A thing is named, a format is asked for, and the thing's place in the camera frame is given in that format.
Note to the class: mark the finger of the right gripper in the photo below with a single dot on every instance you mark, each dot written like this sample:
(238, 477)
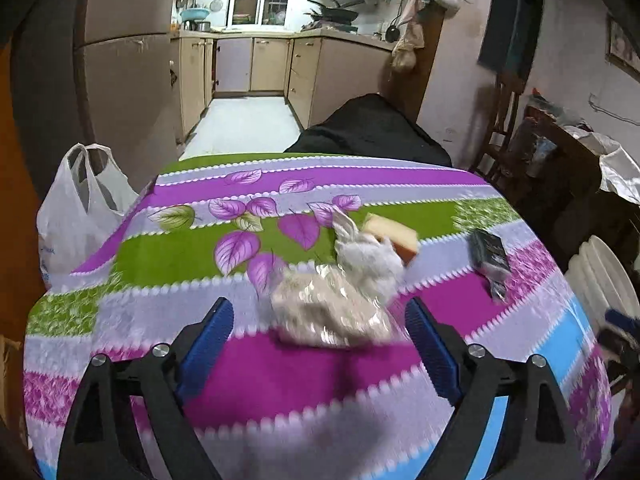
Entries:
(620, 336)

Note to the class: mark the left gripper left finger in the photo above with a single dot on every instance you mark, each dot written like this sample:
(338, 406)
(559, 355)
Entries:
(101, 440)

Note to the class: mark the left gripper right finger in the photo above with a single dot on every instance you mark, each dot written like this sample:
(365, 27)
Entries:
(536, 439)

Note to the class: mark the white round trash basin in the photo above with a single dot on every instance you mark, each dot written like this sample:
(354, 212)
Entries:
(601, 283)

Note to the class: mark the beige kitchen cabinets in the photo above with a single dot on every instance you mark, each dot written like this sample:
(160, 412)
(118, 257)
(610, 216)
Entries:
(316, 71)

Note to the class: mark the dark wooden dining table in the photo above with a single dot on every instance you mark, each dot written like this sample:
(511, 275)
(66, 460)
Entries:
(564, 204)

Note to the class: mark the black cigarette pack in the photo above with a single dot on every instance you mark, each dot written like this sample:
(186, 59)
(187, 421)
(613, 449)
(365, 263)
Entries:
(489, 259)

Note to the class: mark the white plastic sheet on table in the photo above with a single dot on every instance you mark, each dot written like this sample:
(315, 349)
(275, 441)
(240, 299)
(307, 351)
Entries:
(619, 172)

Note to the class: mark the clear bag of crumbs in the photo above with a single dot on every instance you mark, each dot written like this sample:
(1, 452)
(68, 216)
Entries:
(323, 308)

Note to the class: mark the white plastic shopping bag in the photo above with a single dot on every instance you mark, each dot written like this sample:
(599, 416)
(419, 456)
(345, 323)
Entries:
(85, 204)

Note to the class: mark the floral purple tablecloth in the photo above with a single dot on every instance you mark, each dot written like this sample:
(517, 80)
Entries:
(216, 226)

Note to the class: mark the dark wooden chair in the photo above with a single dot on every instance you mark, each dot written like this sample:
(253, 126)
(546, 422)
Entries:
(491, 155)

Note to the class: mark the piece of yellow bread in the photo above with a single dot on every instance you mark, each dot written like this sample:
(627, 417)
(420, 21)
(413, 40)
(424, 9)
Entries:
(404, 240)

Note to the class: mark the crumpled white tissue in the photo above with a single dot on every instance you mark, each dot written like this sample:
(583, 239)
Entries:
(372, 265)

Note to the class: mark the black cloth covered seat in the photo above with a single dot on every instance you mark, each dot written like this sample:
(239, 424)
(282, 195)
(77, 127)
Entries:
(371, 126)

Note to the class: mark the grey refrigerator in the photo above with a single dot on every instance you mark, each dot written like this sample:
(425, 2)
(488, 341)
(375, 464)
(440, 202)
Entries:
(94, 71)

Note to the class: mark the framed wall picture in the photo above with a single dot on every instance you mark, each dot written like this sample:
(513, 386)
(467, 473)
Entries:
(620, 51)

